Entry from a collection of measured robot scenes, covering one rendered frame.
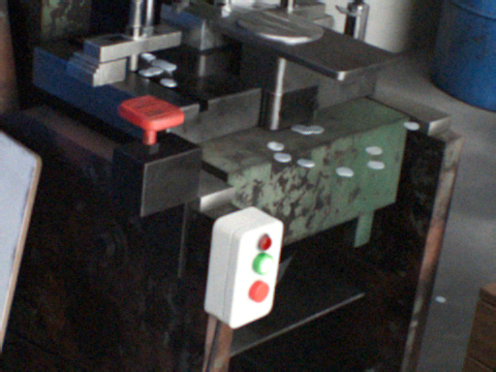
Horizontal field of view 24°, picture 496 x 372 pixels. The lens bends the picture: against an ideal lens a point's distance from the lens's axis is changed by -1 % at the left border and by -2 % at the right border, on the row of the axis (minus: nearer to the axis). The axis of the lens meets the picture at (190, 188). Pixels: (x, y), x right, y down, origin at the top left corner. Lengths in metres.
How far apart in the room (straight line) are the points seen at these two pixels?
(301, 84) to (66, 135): 0.34
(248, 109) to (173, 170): 0.27
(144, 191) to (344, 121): 0.45
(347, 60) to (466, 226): 1.49
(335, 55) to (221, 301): 0.37
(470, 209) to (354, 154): 1.41
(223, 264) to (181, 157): 0.14
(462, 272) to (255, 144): 1.25
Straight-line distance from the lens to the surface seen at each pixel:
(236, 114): 1.66
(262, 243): 1.45
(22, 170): 1.72
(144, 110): 1.40
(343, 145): 1.72
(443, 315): 2.62
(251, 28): 1.67
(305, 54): 1.60
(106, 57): 1.64
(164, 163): 1.42
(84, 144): 1.66
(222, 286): 1.48
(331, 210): 1.76
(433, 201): 1.86
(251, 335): 1.84
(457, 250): 2.91
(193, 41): 1.73
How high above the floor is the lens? 1.28
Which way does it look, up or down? 25 degrees down
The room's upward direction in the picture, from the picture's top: 6 degrees clockwise
